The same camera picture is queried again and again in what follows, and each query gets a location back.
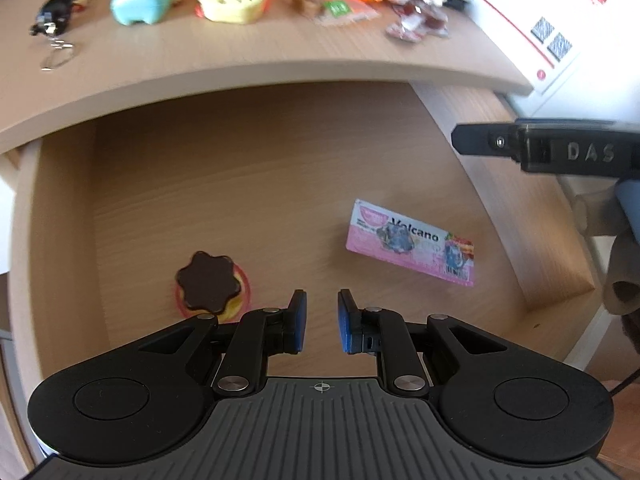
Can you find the chocolate flower cupcake toy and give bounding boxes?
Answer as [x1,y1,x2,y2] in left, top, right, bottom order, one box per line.
[175,250,250,323]

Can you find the pink Volcano snack pack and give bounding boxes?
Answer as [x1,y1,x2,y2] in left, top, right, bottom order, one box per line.
[346,200,475,286]

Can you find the red white candy wrapper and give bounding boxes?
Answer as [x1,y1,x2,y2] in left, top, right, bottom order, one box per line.
[385,0,449,44]

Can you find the clear snack packet green label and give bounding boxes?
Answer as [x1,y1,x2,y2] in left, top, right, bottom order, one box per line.
[282,0,380,26]

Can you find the teal squishy toy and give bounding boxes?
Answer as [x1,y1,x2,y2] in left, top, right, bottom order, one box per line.
[110,0,174,26]

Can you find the small cola bottle keychain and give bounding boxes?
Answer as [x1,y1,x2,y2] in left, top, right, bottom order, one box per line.
[29,0,91,73]

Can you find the cardboard tube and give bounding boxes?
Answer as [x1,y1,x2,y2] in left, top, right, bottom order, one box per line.
[603,230,640,315]
[572,186,630,237]

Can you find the white box red print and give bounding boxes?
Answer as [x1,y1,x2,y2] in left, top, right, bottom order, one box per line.
[471,0,637,96]

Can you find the black cable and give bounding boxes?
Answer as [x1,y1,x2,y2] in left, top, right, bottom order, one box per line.
[610,368,640,397]

